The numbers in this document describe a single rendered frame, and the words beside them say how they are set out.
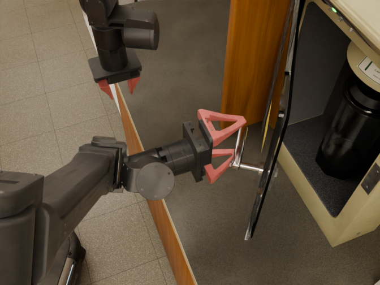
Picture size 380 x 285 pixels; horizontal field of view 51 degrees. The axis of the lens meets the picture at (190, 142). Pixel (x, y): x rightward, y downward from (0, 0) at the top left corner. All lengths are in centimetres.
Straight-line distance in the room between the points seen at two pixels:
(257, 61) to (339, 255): 45
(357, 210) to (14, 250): 63
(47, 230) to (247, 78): 68
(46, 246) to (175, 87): 87
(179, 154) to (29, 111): 192
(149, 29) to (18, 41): 230
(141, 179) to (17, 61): 234
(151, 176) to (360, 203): 39
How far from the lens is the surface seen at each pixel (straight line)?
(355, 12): 47
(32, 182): 31
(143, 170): 58
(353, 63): 71
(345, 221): 85
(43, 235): 34
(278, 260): 90
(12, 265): 29
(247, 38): 84
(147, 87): 116
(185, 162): 66
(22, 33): 308
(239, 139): 70
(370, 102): 76
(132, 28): 78
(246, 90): 96
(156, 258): 189
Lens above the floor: 176
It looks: 54 degrees down
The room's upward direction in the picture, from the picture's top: straight up
